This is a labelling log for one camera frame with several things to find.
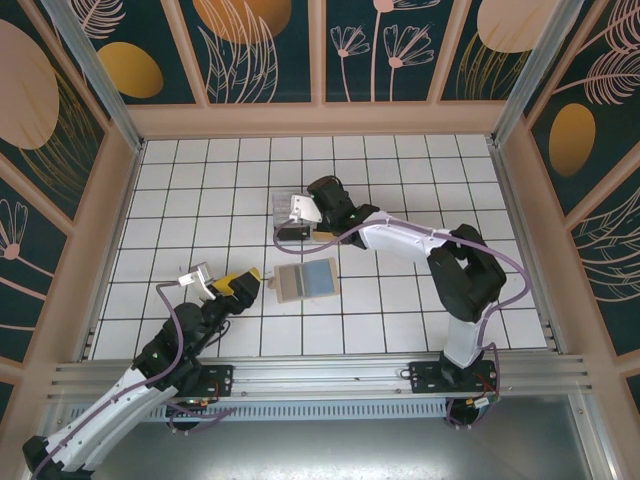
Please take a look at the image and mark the tan card holder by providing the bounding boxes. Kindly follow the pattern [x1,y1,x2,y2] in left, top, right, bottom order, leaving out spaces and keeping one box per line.
[267,256,342,305]

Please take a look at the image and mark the clear acrylic box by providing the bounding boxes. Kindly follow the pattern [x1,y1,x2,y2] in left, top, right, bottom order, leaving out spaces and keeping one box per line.
[272,192,331,246]

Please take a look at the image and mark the black card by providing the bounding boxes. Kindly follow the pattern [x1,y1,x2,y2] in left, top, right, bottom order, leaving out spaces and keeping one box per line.
[277,224,312,242]

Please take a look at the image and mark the blue card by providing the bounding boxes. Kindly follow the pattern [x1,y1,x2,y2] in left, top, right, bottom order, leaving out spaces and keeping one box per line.
[301,259,336,299]

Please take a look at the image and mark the grey sheet metal panel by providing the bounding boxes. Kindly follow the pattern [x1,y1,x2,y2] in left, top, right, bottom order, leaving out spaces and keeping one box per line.
[29,418,614,480]

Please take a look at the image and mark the yellow green connector plugs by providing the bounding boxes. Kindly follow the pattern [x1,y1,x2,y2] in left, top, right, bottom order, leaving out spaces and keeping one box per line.
[467,387,503,416]

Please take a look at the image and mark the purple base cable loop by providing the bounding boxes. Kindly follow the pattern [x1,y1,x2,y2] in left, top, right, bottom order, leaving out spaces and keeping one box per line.
[164,397,239,437]
[446,397,489,432]

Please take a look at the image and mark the aluminium side rail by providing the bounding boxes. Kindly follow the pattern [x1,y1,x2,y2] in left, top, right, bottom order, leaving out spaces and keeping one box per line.
[74,142,147,361]
[487,142,569,354]

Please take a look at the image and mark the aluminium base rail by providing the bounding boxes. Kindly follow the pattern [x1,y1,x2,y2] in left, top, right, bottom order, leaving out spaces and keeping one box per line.
[47,352,594,404]

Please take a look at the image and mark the slotted grey cable duct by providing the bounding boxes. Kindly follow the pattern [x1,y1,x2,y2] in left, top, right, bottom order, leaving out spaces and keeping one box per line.
[64,399,451,422]

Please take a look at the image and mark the aluminium corner post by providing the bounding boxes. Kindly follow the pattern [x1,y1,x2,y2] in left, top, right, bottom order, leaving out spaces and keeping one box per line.
[489,0,577,147]
[38,0,147,154]

